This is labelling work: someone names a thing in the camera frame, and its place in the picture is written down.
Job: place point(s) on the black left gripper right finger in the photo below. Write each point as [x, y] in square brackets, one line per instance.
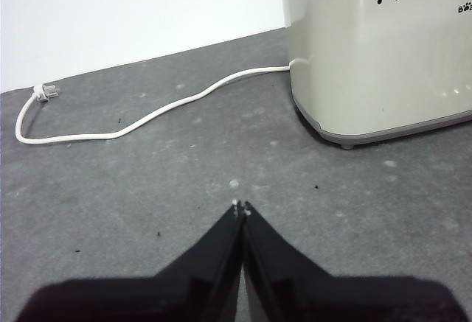
[332, 296]

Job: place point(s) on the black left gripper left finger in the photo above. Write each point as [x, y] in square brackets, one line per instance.
[166, 296]

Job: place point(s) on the cream toaster with chrome top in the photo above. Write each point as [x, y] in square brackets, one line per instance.
[368, 71]

